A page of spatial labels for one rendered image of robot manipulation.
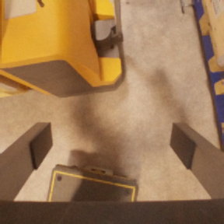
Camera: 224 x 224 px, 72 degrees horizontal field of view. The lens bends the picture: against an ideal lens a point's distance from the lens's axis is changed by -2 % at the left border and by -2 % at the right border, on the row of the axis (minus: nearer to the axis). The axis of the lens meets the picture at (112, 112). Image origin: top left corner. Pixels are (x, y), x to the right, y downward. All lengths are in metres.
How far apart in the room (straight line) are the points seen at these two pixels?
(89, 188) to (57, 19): 1.16
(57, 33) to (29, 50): 0.16
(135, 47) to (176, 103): 0.72
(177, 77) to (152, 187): 1.10
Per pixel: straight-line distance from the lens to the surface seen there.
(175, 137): 0.16
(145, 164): 1.63
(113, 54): 1.45
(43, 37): 0.92
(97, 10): 1.59
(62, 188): 1.44
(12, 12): 1.09
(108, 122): 1.59
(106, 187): 1.35
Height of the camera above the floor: 1.58
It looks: 82 degrees down
